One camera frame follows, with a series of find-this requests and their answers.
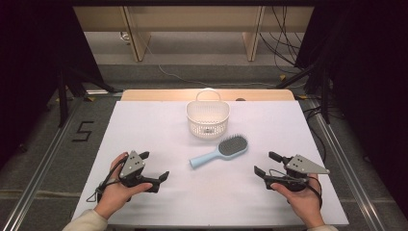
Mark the black tripod stand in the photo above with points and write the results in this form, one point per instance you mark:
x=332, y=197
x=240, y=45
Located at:
x=63, y=96
x=325, y=93

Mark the white plastic basket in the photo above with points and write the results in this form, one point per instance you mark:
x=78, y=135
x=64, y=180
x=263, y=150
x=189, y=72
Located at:
x=208, y=120

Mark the black curtain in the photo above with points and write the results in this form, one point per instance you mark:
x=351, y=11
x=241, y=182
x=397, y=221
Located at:
x=29, y=64
x=369, y=80

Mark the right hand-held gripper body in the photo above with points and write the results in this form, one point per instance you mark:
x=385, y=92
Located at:
x=301, y=165

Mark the person's right hand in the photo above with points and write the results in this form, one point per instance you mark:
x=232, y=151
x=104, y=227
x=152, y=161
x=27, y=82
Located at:
x=304, y=202

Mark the wooden table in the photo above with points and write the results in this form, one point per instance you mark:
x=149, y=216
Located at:
x=154, y=95

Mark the light blue hairbrush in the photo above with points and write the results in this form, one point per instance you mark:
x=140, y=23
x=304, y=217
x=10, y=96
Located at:
x=231, y=147

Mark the yellow tape piece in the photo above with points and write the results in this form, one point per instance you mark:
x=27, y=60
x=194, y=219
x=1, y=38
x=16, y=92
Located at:
x=89, y=99
x=282, y=77

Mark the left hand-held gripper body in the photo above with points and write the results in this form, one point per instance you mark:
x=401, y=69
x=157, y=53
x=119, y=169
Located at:
x=132, y=165

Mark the beige wooden desk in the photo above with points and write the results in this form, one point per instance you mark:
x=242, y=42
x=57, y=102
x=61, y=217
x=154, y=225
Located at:
x=192, y=17

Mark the white table sheet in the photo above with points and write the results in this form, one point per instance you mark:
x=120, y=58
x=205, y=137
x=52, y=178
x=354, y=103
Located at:
x=160, y=128

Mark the aluminium floor rail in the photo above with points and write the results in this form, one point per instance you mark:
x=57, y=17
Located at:
x=41, y=166
x=349, y=166

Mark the person's left hand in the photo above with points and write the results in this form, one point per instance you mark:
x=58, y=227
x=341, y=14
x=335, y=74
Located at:
x=114, y=192

